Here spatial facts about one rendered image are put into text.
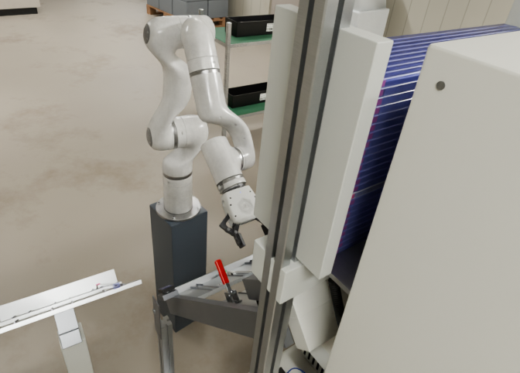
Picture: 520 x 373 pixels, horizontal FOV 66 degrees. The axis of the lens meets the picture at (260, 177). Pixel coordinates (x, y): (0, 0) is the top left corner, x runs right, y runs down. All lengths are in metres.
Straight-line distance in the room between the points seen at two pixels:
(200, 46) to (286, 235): 0.75
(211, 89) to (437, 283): 0.87
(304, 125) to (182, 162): 1.17
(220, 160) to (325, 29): 0.79
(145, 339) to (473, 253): 1.92
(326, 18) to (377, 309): 0.34
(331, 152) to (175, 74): 0.98
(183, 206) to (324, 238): 1.22
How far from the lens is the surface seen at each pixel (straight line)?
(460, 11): 5.26
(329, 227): 0.51
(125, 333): 2.24
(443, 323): 0.48
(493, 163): 0.38
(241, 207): 1.14
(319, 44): 0.43
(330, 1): 0.42
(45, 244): 2.79
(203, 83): 1.17
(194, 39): 1.19
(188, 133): 1.53
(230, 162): 1.16
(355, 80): 0.43
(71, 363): 1.28
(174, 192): 1.66
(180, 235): 1.75
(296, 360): 1.42
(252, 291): 0.89
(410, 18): 5.53
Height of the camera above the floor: 1.80
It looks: 34 degrees down
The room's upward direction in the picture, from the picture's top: 6 degrees clockwise
